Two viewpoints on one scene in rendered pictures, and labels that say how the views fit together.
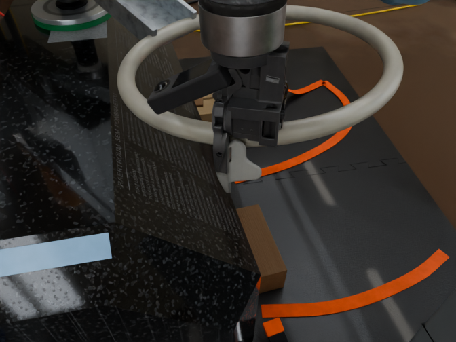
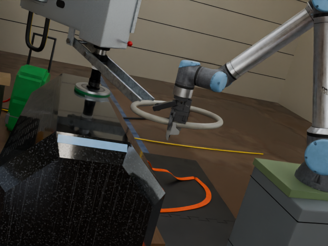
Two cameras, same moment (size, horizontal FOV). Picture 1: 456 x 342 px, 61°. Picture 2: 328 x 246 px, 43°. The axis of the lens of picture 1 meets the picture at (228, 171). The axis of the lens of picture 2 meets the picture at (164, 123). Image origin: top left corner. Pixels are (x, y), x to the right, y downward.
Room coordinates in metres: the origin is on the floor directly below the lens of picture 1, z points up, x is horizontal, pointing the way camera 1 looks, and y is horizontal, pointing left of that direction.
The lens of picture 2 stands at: (-1.48, 0.27, 1.51)
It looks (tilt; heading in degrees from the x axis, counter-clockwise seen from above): 17 degrees down; 353
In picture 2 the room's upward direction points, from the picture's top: 15 degrees clockwise
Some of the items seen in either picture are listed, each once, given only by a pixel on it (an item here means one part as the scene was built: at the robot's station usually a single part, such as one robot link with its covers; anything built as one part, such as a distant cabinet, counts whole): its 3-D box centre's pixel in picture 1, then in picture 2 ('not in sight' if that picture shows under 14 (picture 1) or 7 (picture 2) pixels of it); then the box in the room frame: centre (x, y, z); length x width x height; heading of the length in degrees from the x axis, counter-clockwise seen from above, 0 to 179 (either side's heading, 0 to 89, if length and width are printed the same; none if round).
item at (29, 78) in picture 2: not in sight; (31, 83); (2.32, 1.05, 0.43); 0.35 x 0.35 x 0.87; 85
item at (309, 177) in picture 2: not in sight; (318, 172); (0.22, -0.68, 0.93); 0.19 x 0.19 x 0.10
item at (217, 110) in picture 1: (248, 90); (180, 109); (0.39, -0.02, 1.02); 0.09 x 0.08 x 0.12; 77
